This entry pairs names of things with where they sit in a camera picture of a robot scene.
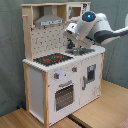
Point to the left red oven knob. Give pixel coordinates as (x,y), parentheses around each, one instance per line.
(56,75)

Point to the small metal pot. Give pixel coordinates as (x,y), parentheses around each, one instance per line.
(77,52)

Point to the black toy faucet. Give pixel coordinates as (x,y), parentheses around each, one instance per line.
(70,44)

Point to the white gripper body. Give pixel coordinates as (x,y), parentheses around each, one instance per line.
(70,34)

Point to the black toy stovetop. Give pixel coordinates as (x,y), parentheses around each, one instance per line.
(52,59)

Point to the wooden toy kitchen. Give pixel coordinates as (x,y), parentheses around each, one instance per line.
(40,84)

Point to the right red oven knob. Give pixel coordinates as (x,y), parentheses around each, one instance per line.
(74,69)

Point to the grey range hood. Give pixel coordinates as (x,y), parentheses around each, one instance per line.
(48,17)

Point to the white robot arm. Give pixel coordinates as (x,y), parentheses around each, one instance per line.
(96,23)

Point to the toy oven door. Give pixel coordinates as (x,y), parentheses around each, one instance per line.
(64,97)

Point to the grey toy sink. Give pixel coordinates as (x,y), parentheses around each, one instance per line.
(86,51)

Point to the toy dishwasher door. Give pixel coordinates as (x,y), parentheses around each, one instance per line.
(88,75)

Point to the red oven knob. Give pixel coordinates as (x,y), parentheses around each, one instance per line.
(74,69)
(56,75)

